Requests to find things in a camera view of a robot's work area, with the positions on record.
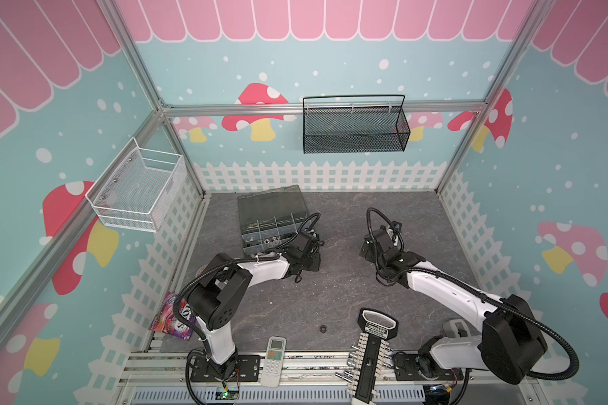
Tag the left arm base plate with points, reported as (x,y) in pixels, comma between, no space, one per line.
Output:
(241,368)

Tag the black socket wrench rack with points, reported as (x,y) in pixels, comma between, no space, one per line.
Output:
(371,357)

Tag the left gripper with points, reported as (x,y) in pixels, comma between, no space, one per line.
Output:
(317,261)

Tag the white remote control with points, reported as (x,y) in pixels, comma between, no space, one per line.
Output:
(273,362)

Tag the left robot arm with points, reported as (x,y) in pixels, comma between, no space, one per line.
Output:
(207,303)

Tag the purple snack packet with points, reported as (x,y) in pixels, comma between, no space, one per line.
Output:
(166,322)

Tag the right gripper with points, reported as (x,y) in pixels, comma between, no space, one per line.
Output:
(375,245)

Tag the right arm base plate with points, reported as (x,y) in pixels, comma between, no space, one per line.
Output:
(415,367)

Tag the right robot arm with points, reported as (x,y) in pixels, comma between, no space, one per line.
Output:
(509,340)

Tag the black mesh wall basket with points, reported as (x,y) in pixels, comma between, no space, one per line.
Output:
(354,124)

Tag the grey plastic organizer box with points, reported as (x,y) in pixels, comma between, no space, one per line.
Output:
(270,217)

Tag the white wire wall basket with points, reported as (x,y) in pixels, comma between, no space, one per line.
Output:
(138,188)

